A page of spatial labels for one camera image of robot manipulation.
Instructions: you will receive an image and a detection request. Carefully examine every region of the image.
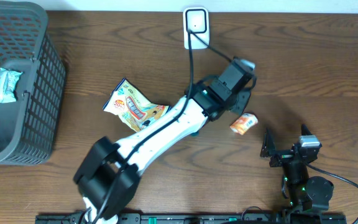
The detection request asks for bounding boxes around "yellow snack bag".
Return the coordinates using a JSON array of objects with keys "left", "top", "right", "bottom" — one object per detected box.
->
[{"left": 103, "top": 78, "right": 171, "bottom": 132}]

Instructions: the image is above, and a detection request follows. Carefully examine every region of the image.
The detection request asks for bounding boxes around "blue mouthwash bottle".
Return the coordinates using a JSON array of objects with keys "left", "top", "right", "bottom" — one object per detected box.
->
[{"left": 190, "top": 131, "right": 199, "bottom": 136}]

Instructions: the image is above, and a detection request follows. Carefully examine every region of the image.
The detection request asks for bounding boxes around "orange Kleenex tissue pack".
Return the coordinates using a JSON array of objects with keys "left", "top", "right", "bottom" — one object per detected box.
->
[{"left": 230, "top": 113, "right": 259, "bottom": 135}]

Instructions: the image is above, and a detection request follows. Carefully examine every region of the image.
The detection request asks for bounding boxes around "dark grey plastic basket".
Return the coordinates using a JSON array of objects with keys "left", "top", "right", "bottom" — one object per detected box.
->
[{"left": 0, "top": 1, "right": 67, "bottom": 166}]

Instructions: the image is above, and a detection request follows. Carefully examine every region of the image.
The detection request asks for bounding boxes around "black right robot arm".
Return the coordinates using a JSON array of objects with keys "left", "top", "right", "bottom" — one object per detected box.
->
[{"left": 260, "top": 124, "right": 334, "bottom": 223}]

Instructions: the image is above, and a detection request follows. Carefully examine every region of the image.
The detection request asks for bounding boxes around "light blue wipes pack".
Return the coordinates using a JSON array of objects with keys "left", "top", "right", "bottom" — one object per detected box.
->
[{"left": 0, "top": 68, "right": 23, "bottom": 103}]

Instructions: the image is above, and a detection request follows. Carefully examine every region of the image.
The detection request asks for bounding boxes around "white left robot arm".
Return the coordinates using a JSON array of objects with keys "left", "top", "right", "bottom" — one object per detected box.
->
[{"left": 73, "top": 57, "right": 257, "bottom": 223}]

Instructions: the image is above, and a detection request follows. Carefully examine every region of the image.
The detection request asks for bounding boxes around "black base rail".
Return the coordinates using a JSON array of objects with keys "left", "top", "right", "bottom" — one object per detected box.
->
[{"left": 35, "top": 212, "right": 347, "bottom": 224}]

